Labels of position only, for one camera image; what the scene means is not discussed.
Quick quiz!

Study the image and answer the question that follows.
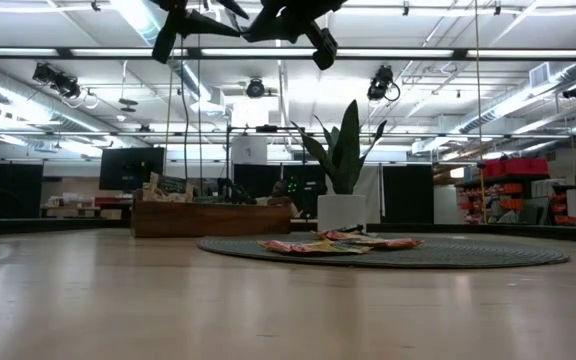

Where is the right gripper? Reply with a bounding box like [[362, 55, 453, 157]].
[[241, 0, 349, 71]]

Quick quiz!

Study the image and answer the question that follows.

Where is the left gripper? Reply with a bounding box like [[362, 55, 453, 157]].
[[150, 0, 250, 65]]

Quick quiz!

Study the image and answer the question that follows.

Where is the beige tea packet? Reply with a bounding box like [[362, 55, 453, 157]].
[[141, 172, 158, 202], [155, 171, 195, 205]]

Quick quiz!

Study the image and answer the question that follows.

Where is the wooden tea organizer box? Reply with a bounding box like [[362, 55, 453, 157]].
[[130, 188, 293, 239]]

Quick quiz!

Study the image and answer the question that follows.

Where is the white hanging box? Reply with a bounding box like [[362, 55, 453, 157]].
[[230, 135, 269, 165]]

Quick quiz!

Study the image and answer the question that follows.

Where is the green snake plant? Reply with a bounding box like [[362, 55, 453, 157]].
[[290, 98, 388, 196]]

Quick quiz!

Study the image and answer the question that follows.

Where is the black partition panel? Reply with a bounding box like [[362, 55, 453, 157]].
[[382, 163, 434, 225], [0, 160, 44, 220], [232, 163, 327, 219]]

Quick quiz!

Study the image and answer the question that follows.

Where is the person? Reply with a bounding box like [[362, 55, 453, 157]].
[[267, 179, 302, 219]]

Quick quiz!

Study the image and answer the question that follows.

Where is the black monitor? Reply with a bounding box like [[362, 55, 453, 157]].
[[98, 146, 166, 191]]

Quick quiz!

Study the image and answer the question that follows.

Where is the background desk with boxes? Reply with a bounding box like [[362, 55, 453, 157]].
[[40, 192, 132, 220]]

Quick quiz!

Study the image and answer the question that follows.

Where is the yellow pole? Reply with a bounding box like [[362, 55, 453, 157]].
[[476, 160, 487, 224]]

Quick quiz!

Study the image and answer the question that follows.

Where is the red storage bin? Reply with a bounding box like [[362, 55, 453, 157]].
[[482, 158, 549, 180]]

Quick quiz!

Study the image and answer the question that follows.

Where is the shelf rack with orange bins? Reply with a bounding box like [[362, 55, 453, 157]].
[[455, 172, 576, 226]]

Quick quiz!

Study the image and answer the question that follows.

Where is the round grey woven mat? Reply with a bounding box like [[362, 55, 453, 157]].
[[196, 232, 571, 270]]

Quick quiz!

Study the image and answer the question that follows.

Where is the black overhead frame beam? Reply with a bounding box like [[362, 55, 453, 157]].
[[0, 46, 576, 62]]

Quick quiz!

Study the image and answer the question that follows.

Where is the thin hanging cable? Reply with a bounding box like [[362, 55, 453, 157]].
[[474, 0, 483, 164]]

